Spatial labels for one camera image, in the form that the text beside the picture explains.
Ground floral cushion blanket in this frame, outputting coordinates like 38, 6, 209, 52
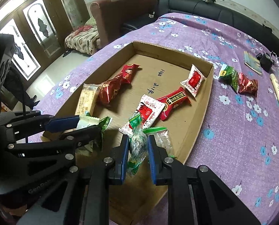
64, 25, 100, 55

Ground small booklet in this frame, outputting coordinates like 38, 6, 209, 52
244, 51, 262, 76

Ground white green wafer packet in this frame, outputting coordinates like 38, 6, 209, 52
76, 115, 112, 156

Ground black leather sofa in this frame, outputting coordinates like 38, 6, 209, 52
120, 0, 279, 57

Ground purple floral tablecloth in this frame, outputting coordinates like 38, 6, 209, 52
37, 13, 279, 224

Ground brown armchair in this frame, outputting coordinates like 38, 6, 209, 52
87, 0, 157, 47

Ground clear plastic cup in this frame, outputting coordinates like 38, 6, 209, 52
272, 57, 279, 80

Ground yellow biscuit clear packet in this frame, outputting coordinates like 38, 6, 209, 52
75, 84, 101, 116

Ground wooden glass door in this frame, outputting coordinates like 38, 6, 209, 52
0, 0, 89, 82

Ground cardboard box tray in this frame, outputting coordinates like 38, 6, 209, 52
41, 40, 215, 225

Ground red bar yellow label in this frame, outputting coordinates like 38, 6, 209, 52
157, 87, 191, 121

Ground red candy packet round logo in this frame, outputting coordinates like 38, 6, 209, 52
120, 64, 139, 84

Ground white red sauce packet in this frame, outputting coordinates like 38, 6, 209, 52
119, 94, 165, 137

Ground black binder clip object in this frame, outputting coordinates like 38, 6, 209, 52
256, 52, 275, 73

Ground clear candy green ends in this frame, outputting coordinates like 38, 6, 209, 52
127, 113, 176, 176

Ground large dark red snack packet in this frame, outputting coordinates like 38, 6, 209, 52
98, 74, 124, 106

